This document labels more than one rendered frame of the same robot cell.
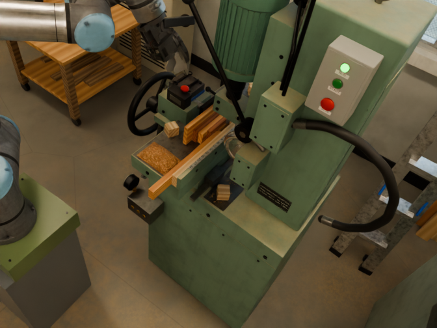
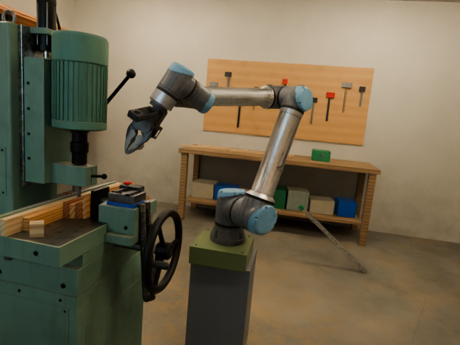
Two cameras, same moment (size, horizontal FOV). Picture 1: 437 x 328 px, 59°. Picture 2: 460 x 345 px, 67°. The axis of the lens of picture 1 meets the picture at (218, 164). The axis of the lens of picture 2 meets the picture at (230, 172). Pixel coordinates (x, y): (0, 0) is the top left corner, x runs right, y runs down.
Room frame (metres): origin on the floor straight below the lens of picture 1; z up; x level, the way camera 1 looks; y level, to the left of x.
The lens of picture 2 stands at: (2.28, 0.22, 1.30)
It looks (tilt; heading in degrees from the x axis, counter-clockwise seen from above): 10 degrees down; 165
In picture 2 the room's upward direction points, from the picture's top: 5 degrees clockwise
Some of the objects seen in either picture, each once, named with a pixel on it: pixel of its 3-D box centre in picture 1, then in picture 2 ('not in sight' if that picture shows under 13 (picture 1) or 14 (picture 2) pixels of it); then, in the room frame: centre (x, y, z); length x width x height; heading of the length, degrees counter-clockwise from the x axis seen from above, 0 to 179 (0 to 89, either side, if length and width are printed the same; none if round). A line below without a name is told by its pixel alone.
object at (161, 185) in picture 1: (213, 139); (91, 200); (0.92, 0.03, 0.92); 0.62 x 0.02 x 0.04; 153
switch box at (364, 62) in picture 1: (341, 82); not in sight; (0.71, -0.22, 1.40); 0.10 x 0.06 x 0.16; 63
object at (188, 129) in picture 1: (204, 120); (102, 200); (0.98, 0.08, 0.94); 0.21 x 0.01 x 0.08; 153
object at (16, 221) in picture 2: (230, 131); (74, 202); (0.97, -0.02, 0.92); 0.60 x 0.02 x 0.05; 153
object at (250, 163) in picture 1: (250, 164); not in sight; (0.75, -0.09, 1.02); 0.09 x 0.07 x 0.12; 153
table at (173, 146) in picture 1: (200, 123); (105, 223); (1.03, 0.10, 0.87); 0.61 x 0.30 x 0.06; 153
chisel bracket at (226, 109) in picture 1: (235, 109); (74, 175); (0.97, -0.02, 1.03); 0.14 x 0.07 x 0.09; 63
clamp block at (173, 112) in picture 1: (184, 103); (126, 214); (1.07, 0.17, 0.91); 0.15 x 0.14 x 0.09; 153
